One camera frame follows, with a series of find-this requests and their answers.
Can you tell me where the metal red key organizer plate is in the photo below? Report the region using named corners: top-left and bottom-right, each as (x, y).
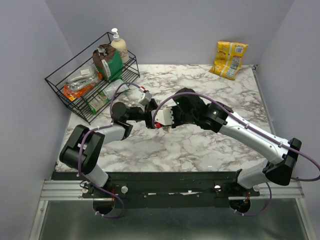
top-left (162, 126), bottom-right (172, 133)

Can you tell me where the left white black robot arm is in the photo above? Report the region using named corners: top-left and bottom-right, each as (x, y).
top-left (59, 98), bottom-right (158, 198)

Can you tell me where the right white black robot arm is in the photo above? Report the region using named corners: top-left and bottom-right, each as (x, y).
top-left (173, 88), bottom-right (302, 196)

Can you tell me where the green white snack packet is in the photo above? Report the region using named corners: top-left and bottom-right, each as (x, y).
top-left (87, 77), bottom-right (125, 115)

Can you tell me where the brown green bag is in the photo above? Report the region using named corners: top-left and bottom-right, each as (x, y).
top-left (92, 44), bottom-right (124, 82)

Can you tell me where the yellow chips bag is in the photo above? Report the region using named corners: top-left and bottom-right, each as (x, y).
top-left (209, 41), bottom-right (249, 80)

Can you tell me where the cream pump lotion bottle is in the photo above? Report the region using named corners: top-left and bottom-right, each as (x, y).
top-left (111, 28), bottom-right (130, 64)

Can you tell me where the clear plastic packet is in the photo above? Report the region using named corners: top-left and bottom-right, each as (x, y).
top-left (66, 65), bottom-right (99, 91)

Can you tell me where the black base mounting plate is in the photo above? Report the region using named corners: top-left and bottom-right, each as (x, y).
top-left (51, 171), bottom-right (292, 210)

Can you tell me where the orange snack packet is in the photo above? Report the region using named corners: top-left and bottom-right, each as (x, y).
top-left (63, 84), bottom-right (94, 102)

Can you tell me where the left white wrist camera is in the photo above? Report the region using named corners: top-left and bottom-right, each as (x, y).
top-left (138, 90), bottom-right (152, 107)

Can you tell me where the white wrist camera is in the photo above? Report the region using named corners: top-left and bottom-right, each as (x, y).
top-left (138, 90), bottom-right (152, 107)
top-left (155, 107), bottom-right (174, 129)

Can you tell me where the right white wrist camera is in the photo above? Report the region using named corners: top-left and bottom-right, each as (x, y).
top-left (155, 107), bottom-right (174, 129)

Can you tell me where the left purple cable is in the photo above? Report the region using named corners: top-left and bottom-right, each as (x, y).
top-left (77, 82), bottom-right (146, 219)

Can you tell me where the black wire rack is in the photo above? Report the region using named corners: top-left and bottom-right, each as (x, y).
top-left (45, 32), bottom-right (140, 124)

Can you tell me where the aluminium rail frame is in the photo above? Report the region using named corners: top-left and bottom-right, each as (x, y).
top-left (30, 172), bottom-right (316, 240)

